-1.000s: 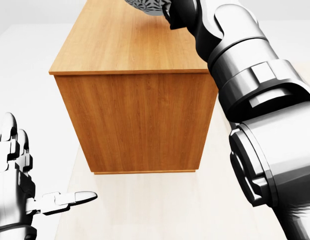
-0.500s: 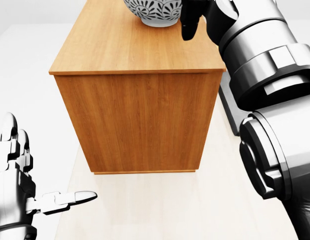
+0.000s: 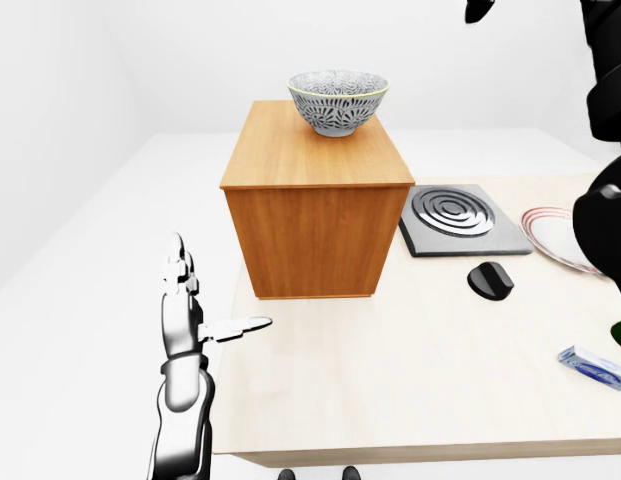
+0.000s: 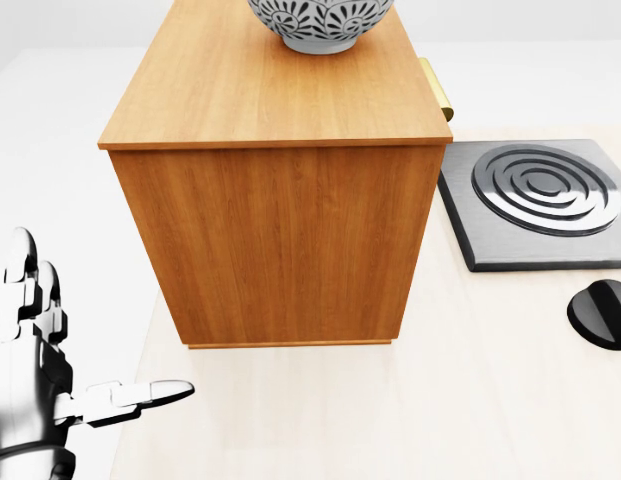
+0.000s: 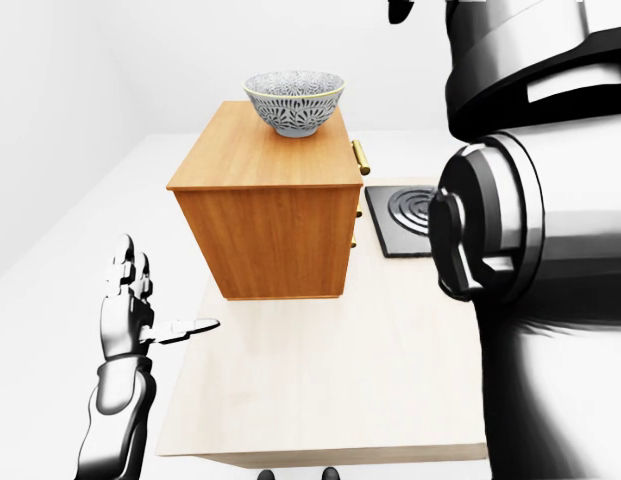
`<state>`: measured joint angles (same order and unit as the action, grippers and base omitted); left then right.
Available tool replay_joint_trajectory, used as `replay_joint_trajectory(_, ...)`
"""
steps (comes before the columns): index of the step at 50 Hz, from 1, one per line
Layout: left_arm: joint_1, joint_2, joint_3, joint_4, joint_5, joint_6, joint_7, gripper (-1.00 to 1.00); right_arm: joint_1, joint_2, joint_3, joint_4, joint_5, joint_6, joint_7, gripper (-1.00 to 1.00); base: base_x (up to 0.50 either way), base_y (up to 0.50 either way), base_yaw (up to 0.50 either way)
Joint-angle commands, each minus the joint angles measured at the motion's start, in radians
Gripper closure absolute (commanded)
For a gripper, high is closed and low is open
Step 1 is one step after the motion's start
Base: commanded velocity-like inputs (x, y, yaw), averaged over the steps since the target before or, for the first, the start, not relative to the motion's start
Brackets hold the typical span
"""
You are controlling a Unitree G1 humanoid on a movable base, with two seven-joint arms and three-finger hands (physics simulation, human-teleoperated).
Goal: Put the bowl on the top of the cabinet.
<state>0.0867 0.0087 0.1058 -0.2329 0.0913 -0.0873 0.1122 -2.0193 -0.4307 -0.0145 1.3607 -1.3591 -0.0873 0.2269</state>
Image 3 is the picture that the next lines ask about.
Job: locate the white plate with red rings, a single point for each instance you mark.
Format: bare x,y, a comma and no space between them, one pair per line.
547,235

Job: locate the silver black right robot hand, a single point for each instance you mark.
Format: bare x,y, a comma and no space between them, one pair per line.
477,10

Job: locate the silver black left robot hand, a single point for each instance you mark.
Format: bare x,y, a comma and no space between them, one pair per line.
179,320

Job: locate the grey patterned bowl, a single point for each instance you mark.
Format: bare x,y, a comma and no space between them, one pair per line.
337,107

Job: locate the wooden cabinet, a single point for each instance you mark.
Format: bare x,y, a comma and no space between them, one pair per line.
310,210

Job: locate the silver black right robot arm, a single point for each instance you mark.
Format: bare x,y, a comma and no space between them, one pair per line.
607,100

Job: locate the flat dark stove plate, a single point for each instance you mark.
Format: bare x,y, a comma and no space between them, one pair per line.
460,220

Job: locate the round black knob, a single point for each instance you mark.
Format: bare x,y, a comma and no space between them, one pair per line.
490,282

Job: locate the blue printed box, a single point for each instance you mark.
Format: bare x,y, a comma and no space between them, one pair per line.
592,370

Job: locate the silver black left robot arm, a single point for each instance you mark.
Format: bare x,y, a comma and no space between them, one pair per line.
182,400

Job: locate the small dark shape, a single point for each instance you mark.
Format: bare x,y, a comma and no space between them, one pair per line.
287,475
350,473

